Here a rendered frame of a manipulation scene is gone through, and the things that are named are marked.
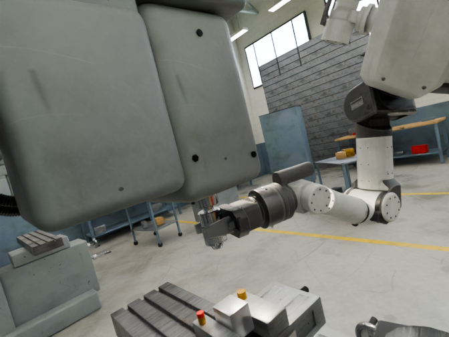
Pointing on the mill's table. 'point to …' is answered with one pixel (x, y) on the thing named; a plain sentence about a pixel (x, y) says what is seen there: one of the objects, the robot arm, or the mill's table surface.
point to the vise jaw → (266, 316)
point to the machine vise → (274, 293)
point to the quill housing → (202, 100)
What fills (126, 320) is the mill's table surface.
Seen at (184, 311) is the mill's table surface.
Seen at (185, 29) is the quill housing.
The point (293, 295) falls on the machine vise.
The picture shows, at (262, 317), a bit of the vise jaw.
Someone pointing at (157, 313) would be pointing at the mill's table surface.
